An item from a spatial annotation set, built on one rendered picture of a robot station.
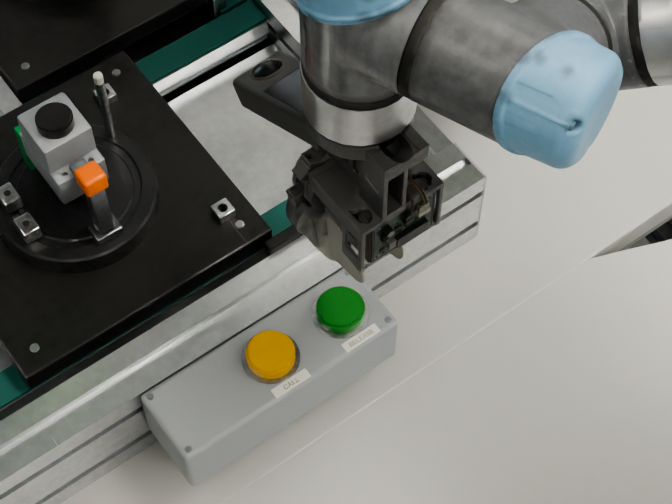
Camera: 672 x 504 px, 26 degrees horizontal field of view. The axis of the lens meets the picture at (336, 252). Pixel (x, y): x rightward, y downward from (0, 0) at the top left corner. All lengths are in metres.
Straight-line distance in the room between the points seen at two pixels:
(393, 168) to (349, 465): 0.40
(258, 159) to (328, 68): 0.48
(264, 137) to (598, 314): 0.35
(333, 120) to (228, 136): 0.46
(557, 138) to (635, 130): 0.65
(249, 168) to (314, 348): 0.22
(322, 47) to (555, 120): 0.15
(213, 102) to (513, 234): 0.31
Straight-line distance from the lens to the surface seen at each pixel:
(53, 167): 1.18
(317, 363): 1.18
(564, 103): 0.81
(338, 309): 1.19
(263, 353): 1.18
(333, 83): 0.88
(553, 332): 1.33
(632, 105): 1.47
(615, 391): 1.31
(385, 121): 0.91
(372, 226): 0.97
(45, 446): 1.18
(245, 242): 1.23
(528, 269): 1.35
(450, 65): 0.82
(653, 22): 0.91
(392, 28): 0.83
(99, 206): 1.18
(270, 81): 1.03
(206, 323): 1.21
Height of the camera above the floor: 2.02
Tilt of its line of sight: 59 degrees down
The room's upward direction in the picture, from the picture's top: straight up
